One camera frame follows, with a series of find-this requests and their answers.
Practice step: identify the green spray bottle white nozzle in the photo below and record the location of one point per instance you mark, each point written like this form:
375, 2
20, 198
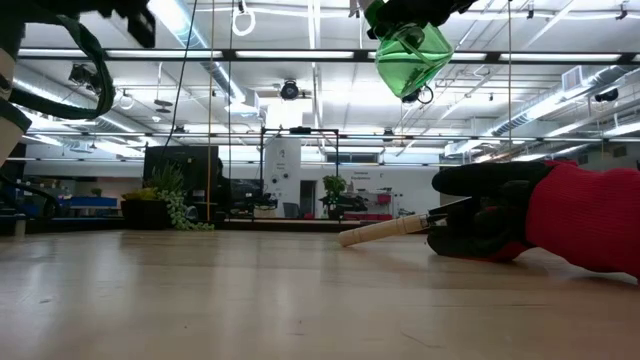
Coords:
415, 65

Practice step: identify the wooden stick tool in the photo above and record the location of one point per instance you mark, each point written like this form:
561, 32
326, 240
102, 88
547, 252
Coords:
380, 231

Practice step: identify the red and black gardening glove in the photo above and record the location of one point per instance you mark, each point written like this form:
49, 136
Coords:
575, 215

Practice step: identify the black ceiling spotlight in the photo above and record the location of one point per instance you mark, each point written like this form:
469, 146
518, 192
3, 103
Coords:
82, 76

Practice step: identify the black overhead beam with lights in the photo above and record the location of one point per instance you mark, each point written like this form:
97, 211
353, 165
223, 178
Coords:
295, 54

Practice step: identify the large black screen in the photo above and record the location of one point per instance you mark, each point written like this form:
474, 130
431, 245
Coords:
195, 165

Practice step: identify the tall green potted plant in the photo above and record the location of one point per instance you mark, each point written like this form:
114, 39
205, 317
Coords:
334, 187

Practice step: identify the blue table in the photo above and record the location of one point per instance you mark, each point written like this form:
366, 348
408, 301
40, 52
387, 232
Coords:
92, 202

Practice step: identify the red storage bins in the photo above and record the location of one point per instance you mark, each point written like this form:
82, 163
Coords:
367, 216

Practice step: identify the potted succulent plant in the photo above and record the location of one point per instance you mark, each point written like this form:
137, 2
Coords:
145, 212

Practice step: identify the silver ventilation duct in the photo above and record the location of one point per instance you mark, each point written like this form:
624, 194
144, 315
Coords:
210, 65
550, 107

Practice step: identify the black overhead camera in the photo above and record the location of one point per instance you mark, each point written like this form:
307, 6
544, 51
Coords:
289, 90

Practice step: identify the black tubular rig frame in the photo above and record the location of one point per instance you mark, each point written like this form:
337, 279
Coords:
261, 170

